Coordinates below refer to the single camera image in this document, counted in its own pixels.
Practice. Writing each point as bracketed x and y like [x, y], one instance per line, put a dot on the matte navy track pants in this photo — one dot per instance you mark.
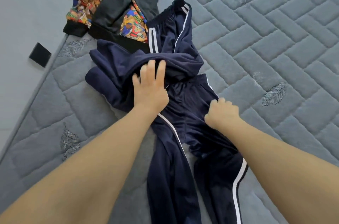
[167, 30]

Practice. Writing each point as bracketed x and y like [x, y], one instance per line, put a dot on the black colourful patterned sweatshirt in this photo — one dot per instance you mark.
[114, 4]

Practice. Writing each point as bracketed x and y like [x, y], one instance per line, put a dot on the shiny navy track pants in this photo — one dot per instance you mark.
[169, 189]

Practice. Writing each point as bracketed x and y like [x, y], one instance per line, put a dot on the person's left forearm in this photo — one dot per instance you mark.
[79, 179]

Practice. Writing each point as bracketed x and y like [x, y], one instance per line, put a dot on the person's right forearm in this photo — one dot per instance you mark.
[291, 168]

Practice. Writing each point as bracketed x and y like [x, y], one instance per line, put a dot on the black square patch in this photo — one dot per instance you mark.
[40, 55]

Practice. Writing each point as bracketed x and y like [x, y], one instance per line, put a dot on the person's left hand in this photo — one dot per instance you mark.
[150, 94]

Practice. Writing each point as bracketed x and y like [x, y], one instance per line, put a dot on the person's right hand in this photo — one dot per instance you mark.
[222, 115]

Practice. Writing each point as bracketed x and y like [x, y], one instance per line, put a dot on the grey quilted mattress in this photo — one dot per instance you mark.
[275, 30]

